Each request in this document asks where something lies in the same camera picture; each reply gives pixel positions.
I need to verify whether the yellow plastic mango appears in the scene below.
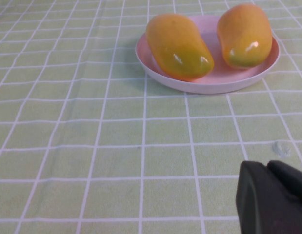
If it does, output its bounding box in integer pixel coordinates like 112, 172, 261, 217
145, 13, 215, 82

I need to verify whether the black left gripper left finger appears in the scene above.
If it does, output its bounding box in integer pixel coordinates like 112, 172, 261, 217
235, 160, 302, 234

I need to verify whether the orange-blushed plastic mango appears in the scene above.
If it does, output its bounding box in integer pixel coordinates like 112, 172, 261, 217
216, 3, 273, 70

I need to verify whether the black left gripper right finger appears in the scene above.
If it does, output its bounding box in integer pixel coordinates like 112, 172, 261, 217
266, 160, 302, 208

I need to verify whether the pink round plate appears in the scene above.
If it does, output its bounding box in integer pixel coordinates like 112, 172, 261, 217
135, 15, 281, 95

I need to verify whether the green checked tablecloth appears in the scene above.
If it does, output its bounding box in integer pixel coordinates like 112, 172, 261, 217
0, 0, 302, 234

